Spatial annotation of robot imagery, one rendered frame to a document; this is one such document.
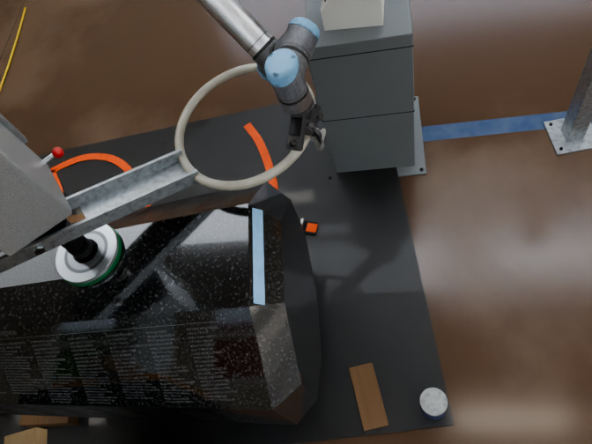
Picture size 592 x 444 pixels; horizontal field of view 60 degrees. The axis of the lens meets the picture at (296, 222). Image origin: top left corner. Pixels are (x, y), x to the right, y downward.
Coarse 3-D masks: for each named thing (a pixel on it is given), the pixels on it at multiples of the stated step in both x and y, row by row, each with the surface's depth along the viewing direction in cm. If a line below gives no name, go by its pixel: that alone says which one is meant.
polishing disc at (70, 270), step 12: (108, 228) 167; (96, 240) 165; (108, 240) 164; (60, 252) 166; (108, 252) 162; (60, 264) 164; (72, 264) 163; (84, 264) 162; (96, 264) 161; (108, 264) 160; (72, 276) 161; (84, 276) 160; (96, 276) 159
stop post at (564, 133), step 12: (588, 60) 207; (588, 72) 209; (588, 84) 211; (576, 96) 224; (588, 96) 217; (576, 108) 226; (588, 108) 224; (564, 120) 242; (576, 120) 230; (588, 120) 231; (552, 132) 248; (564, 132) 244; (576, 132) 238; (588, 132) 244; (552, 144) 245; (564, 144) 243; (576, 144) 242; (588, 144) 241
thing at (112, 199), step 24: (144, 168) 162; (168, 168) 167; (96, 192) 157; (120, 192) 160; (144, 192) 154; (168, 192) 159; (96, 216) 148; (120, 216) 154; (48, 240) 144; (0, 264) 140
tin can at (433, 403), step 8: (424, 392) 192; (432, 392) 191; (440, 392) 190; (424, 400) 190; (432, 400) 190; (440, 400) 189; (424, 408) 189; (432, 408) 188; (440, 408) 188; (432, 416) 190; (440, 416) 193
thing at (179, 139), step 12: (228, 72) 176; (240, 72) 176; (216, 84) 177; (204, 96) 178; (312, 96) 162; (192, 108) 176; (180, 120) 173; (180, 132) 171; (180, 144) 169; (180, 156) 166; (288, 156) 154; (192, 168) 163; (276, 168) 154; (204, 180) 159; (216, 180) 159; (240, 180) 156; (252, 180) 154; (264, 180) 154
